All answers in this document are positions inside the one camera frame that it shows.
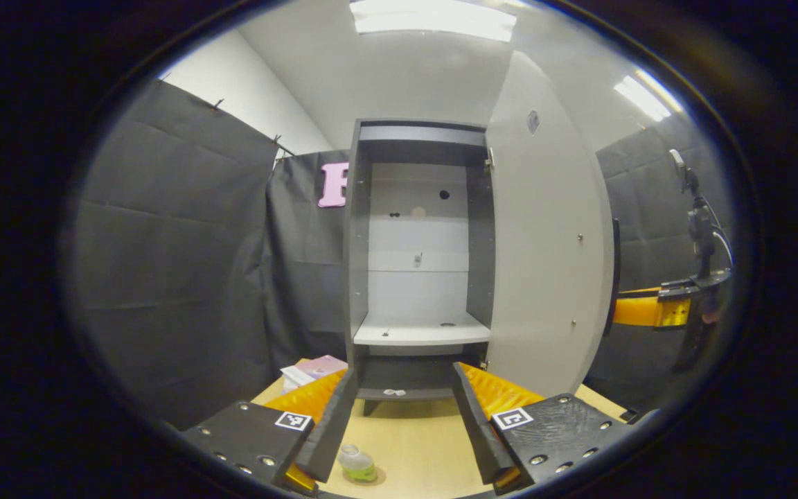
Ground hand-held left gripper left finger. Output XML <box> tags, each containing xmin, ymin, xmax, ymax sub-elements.
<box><xmin>179</xmin><ymin>367</ymin><xmax>360</xmax><ymax>496</ymax></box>

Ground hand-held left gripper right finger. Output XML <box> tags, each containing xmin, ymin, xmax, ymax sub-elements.
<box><xmin>451</xmin><ymin>361</ymin><xmax>637</xmax><ymax>496</ymax></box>

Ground clear bottle with green label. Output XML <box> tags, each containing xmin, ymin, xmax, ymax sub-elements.
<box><xmin>337</xmin><ymin>444</ymin><xmax>378</xmax><ymax>482</ymax></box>

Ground brown round coaster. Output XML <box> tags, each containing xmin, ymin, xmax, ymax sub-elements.
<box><xmin>333</xmin><ymin>466</ymin><xmax>388</xmax><ymax>487</ymax></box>

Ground black door handle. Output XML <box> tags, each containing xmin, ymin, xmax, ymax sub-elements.
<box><xmin>607</xmin><ymin>217</ymin><xmax>621</xmax><ymax>337</ymax></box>

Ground dark grey cabinet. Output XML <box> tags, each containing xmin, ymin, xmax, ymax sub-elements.
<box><xmin>342</xmin><ymin>118</ymin><xmax>498</xmax><ymax>417</ymax></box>

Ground white cabinet shelf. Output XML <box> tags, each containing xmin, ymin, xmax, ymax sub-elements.
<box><xmin>353</xmin><ymin>310</ymin><xmax>492</xmax><ymax>347</ymax></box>

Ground white paper packet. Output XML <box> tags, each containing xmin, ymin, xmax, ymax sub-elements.
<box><xmin>280</xmin><ymin>365</ymin><xmax>317</xmax><ymax>394</ymax></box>

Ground pink packet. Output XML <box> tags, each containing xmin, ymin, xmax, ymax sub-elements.
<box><xmin>300</xmin><ymin>355</ymin><xmax>349</xmax><ymax>380</ymax></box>

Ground large ceiling light panel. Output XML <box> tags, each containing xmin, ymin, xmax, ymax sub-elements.
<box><xmin>349</xmin><ymin>0</ymin><xmax>519</xmax><ymax>44</ymax></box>

